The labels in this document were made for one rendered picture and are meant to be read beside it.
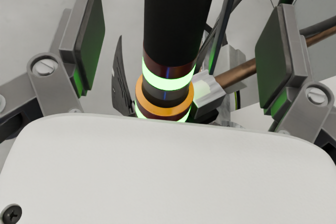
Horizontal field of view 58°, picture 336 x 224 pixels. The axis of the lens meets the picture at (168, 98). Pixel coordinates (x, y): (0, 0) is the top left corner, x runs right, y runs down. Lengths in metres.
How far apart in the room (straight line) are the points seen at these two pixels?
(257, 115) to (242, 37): 1.77
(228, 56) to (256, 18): 1.91
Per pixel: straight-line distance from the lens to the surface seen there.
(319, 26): 0.33
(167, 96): 0.20
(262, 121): 0.74
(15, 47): 2.43
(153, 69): 0.18
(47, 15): 2.57
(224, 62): 0.78
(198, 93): 0.25
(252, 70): 0.29
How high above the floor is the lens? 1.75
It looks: 59 degrees down
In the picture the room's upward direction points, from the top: 9 degrees clockwise
